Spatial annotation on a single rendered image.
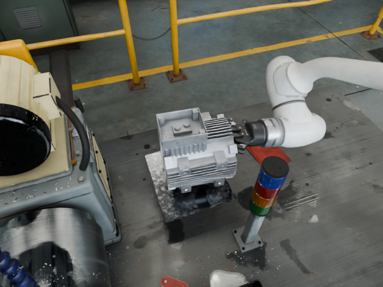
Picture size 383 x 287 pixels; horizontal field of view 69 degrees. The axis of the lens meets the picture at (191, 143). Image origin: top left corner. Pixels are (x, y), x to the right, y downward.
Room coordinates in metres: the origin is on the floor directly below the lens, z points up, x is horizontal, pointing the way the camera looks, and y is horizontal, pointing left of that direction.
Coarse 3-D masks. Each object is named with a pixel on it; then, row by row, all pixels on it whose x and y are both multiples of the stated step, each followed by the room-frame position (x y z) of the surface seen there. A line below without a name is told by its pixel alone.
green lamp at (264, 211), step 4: (252, 200) 0.35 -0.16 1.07; (252, 204) 0.35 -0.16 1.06; (252, 208) 0.34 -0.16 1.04; (256, 208) 0.34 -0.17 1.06; (260, 208) 0.33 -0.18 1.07; (264, 208) 0.33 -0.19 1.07; (268, 208) 0.33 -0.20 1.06; (256, 212) 0.33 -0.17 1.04; (260, 212) 0.33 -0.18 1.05; (264, 212) 0.33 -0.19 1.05
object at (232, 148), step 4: (216, 116) 0.60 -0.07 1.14; (220, 116) 0.60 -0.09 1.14; (232, 144) 0.49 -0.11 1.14; (236, 144) 0.48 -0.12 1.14; (228, 148) 0.48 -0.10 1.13; (232, 148) 0.48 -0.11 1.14; (236, 148) 0.48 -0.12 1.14; (232, 152) 0.47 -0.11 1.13; (236, 152) 0.47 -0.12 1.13; (168, 156) 0.45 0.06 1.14; (164, 160) 0.44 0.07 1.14; (168, 160) 0.44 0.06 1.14; (172, 160) 0.44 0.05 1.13; (168, 164) 0.43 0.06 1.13; (172, 164) 0.43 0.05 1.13; (168, 188) 0.43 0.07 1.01; (172, 188) 0.43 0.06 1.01
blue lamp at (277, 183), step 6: (258, 174) 0.37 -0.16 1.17; (264, 174) 0.35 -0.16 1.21; (258, 180) 0.36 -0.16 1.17; (264, 180) 0.34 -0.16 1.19; (270, 180) 0.33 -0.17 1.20; (276, 180) 0.33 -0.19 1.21; (282, 180) 0.34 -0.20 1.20; (264, 186) 0.34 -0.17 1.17; (270, 186) 0.33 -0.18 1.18; (276, 186) 0.33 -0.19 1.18
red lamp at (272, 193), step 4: (256, 180) 0.37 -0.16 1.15; (256, 184) 0.36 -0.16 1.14; (260, 184) 0.35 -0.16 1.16; (256, 188) 0.35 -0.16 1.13; (260, 188) 0.34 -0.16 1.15; (264, 188) 0.34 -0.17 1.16; (280, 188) 0.34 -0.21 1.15; (256, 192) 0.35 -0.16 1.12; (260, 192) 0.34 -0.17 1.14; (264, 192) 0.34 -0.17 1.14; (268, 192) 0.33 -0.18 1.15; (272, 192) 0.33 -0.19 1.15; (276, 192) 0.34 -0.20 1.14; (260, 196) 0.34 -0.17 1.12; (264, 196) 0.33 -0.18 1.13; (268, 196) 0.33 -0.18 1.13; (272, 196) 0.33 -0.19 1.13
